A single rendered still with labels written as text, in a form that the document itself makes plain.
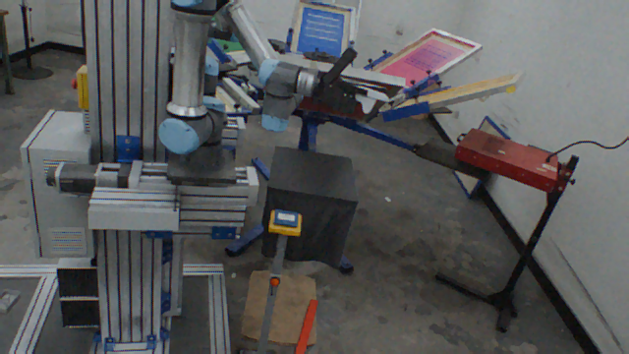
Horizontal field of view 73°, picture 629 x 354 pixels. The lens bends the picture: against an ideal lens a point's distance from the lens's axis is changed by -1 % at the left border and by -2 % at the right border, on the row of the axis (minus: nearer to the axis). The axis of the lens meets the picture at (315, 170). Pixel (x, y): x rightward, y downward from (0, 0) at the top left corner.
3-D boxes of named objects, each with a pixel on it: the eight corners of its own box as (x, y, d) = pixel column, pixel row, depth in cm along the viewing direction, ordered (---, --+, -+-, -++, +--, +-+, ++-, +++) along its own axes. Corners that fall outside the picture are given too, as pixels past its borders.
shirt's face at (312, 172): (358, 202, 209) (358, 201, 208) (268, 187, 205) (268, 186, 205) (350, 158, 251) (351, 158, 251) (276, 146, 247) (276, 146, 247)
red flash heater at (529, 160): (557, 173, 280) (565, 156, 274) (554, 199, 242) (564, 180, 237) (466, 141, 302) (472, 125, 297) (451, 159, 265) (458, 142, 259)
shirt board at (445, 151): (490, 170, 298) (494, 159, 294) (481, 191, 265) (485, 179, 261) (324, 108, 347) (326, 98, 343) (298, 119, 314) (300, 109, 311)
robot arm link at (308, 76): (307, 65, 119) (300, 67, 111) (322, 69, 118) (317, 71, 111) (301, 91, 121) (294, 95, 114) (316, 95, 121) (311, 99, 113)
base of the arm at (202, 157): (178, 170, 141) (180, 143, 136) (180, 149, 154) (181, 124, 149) (225, 173, 145) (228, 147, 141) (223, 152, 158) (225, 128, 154)
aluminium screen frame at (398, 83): (404, 87, 187) (406, 78, 187) (270, 61, 182) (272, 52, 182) (366, 121, 265) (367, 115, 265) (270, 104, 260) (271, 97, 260)
